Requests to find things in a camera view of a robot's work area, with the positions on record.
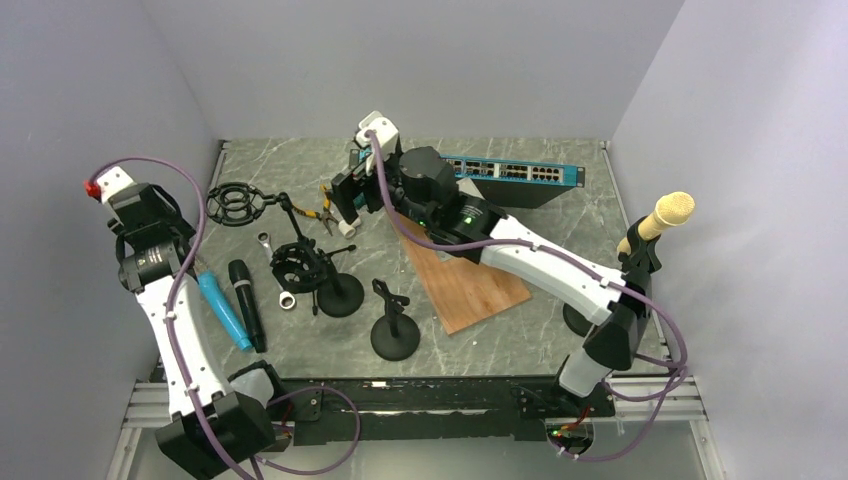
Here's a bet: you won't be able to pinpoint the wooden board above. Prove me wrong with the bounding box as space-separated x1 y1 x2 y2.
393 227 532 335

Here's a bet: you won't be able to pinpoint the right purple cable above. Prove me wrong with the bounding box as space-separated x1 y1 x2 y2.
364 131 690 464

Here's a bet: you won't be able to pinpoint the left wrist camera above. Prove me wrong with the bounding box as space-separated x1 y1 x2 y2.
84 166 136 204

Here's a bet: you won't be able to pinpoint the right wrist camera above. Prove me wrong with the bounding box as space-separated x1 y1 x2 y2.
354 110 400 159

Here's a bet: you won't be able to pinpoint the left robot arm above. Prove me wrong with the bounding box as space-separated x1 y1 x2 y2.
101 180 288 479

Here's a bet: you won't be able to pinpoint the yellow handled pliers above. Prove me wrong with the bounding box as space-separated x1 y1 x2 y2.
292 184 339 236

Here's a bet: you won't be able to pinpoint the black handheld microphone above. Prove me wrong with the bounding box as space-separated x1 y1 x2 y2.
228 259 268 353

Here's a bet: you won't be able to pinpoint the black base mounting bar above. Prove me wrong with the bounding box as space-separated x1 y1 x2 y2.
269 375 616 446

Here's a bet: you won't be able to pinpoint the shock mount desk stand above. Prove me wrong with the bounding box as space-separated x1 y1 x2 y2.
270 240 364 318

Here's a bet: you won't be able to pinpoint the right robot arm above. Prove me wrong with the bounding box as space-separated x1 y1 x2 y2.
330 147 655 415

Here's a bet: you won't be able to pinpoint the blue network switch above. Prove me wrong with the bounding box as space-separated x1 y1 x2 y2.
384 146 585 217

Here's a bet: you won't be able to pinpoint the blue foam microphone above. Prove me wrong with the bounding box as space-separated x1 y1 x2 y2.
197 271 253 351

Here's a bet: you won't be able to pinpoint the silver combination wrench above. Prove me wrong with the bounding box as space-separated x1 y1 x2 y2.
256 230 297 311

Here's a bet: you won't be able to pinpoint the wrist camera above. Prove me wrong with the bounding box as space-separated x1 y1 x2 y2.
354 110 400 159
84 166 136 204

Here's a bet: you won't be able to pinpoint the tripod shock mount stand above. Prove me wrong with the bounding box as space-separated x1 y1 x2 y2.
205 182 318 309

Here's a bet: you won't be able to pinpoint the clip desk mic stand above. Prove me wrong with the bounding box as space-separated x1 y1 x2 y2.
370 278 421 362

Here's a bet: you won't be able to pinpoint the yellow foam microphone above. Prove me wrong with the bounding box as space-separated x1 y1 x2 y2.
616 191 696 255

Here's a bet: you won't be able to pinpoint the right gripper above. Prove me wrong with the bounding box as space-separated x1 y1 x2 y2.
326 146 437 231

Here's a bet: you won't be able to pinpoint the right clip mic stand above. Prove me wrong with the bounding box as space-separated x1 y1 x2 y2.
562 215 662 337

